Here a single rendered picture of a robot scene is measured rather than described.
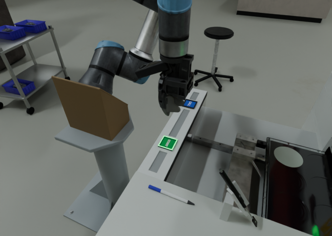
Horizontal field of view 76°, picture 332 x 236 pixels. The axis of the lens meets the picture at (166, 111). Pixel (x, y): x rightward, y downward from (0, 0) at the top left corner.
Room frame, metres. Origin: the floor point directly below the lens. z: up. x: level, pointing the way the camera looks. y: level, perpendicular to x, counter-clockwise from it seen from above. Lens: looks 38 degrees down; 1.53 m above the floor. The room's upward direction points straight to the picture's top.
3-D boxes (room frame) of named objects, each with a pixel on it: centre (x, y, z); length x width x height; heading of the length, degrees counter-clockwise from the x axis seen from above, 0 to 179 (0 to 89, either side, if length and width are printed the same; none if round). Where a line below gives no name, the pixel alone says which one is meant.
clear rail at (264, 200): (0.45, -0.35, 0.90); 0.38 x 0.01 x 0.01; 157
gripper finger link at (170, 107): (0.51, -0.02, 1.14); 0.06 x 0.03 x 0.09; 67
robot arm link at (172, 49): (0.53, -0.02, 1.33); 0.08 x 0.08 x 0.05
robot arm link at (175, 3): (0.53, -0.02, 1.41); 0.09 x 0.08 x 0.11; 1
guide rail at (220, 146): (0.58, -0.36, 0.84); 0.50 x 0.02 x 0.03; 67
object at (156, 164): (0.65, -0.05, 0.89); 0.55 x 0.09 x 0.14; 157
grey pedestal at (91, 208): (0.84, 0.41, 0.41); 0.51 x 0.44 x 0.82; 67
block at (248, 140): (0.62, -0.33, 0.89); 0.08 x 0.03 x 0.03; 67
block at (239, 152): (0.54, -0.30, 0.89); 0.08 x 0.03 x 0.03; 67
